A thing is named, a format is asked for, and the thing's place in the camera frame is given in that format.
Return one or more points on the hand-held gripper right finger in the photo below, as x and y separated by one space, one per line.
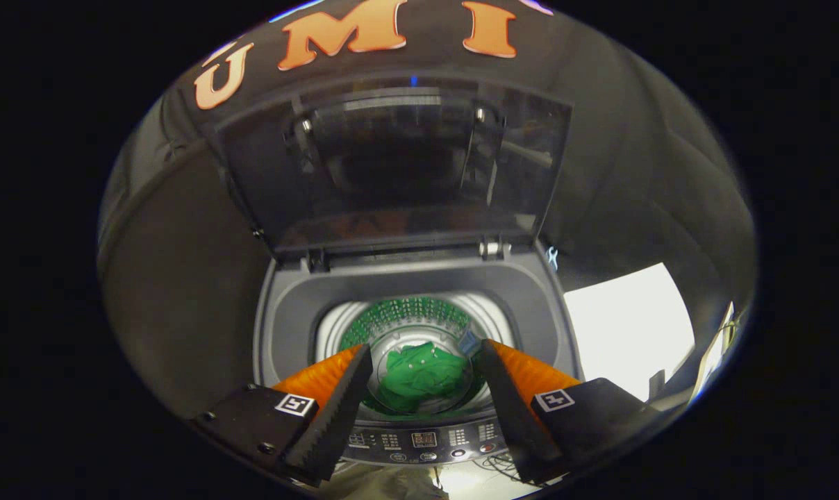
513 410

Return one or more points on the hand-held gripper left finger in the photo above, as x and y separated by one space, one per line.
339 410

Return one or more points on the green polo shirt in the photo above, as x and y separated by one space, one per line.
419 378

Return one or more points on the grey top-loading washing machine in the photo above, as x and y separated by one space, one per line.
419 285

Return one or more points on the dark transparent washing machine lid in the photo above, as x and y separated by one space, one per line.
392 167

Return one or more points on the white flat board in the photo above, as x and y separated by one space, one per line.
628 326

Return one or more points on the light blue plastic clip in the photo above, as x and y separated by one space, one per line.
551 258

